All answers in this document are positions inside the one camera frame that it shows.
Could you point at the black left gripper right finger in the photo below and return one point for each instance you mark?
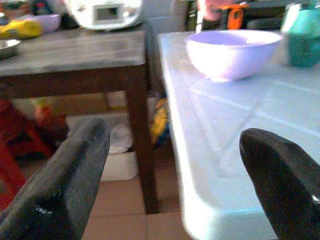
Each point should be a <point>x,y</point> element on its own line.
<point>282,180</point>

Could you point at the teal plastic container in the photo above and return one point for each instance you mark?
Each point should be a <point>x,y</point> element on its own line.
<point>305,40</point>

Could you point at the brown wooden table grey top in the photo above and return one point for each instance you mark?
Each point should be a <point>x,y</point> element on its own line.
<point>75,50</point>

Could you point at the round steel plate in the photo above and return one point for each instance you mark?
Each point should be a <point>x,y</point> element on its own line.
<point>7,48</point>

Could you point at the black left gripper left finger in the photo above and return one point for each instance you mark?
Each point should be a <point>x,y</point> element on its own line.
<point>62,180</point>

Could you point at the white plastic table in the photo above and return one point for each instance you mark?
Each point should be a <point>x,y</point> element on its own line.
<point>200,195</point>

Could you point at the orange plastic tool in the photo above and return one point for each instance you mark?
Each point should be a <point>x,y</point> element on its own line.
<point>236,17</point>

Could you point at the brown cardboard box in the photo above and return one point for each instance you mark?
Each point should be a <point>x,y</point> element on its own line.
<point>80,103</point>

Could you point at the yellow and blue bag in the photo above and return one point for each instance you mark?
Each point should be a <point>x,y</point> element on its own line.
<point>160,122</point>

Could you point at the red plastic stool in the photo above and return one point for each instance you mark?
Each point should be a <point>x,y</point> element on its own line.
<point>15,140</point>

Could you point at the white plastic bin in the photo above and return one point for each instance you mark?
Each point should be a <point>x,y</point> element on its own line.
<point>120,165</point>

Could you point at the yellow kitchen wipes package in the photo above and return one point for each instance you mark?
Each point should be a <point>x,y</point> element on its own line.
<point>20,29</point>

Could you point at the white rice cooker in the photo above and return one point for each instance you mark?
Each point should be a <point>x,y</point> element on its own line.
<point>105,15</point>

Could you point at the pink cloth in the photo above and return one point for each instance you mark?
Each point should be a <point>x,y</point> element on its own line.
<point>212,10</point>

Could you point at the purple plastic bowl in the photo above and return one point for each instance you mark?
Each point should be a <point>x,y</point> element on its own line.
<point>50,22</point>
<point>230,60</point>

